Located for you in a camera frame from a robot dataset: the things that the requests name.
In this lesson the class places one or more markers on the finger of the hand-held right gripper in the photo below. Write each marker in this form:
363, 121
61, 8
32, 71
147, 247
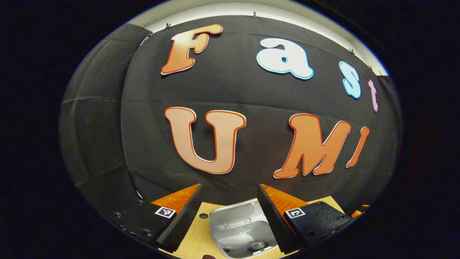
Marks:
358, 212

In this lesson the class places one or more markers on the black backdrop cloth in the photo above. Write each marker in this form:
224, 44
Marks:
251, 93

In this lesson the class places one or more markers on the wooden desktop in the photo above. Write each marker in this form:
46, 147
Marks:
197, 237

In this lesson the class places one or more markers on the white desktop garbage bin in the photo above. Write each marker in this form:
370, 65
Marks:
233, 223

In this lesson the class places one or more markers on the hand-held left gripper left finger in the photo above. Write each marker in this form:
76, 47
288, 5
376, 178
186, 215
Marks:
181, 219

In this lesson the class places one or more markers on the silver pop can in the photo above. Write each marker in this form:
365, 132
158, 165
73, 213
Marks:
257, 245

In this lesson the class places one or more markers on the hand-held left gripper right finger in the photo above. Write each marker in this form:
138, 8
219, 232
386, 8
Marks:
276, 219

